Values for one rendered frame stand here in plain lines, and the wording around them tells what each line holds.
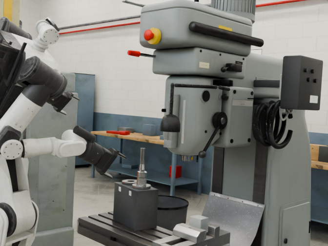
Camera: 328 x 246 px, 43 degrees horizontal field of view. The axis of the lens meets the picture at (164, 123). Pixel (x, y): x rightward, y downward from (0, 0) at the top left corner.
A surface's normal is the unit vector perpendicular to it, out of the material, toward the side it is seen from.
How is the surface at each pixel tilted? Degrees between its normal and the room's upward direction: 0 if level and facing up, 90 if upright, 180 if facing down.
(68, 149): 109
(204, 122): 90
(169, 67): 90
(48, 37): 116
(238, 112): 90
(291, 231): 88
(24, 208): 65
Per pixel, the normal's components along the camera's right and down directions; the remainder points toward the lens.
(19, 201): 0.83, -0.35
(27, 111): 0.51, 0.39
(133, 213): -0.82, -0.01
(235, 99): 0.71, 0.07
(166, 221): 0.22, 0.13
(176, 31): -0.29, 0.04
